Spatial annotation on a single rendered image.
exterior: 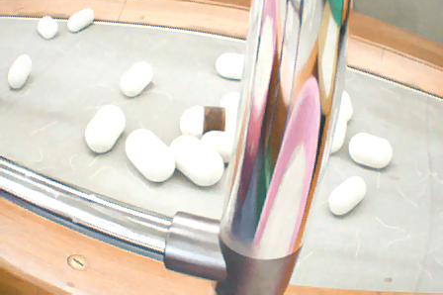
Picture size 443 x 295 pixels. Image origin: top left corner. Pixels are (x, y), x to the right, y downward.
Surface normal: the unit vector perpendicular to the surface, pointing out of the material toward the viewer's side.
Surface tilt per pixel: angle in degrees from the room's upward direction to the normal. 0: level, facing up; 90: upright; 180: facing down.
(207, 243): 34
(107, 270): 0
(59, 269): 0
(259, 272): 90
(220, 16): 45
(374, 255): 0
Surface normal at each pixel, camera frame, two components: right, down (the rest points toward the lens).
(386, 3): -0.17, 0.50
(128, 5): -0.08, -0.26
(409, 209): 0.11, -0.85
